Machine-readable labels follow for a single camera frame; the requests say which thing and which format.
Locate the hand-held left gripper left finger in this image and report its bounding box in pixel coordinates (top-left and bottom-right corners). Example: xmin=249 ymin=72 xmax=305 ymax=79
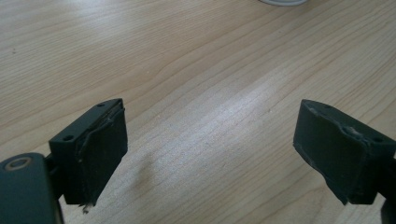
xmin=49 ymin=98 xmax=129 ymax=207

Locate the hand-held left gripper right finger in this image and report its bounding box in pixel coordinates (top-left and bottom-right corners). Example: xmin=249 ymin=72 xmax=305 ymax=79
xmin=292 ymin=99 xmax=396 ymax=206

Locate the white ribbed cup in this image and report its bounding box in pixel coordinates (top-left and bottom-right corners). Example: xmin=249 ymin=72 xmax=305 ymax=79
xmin=258 ymin=0 xmax=309 ymax=7

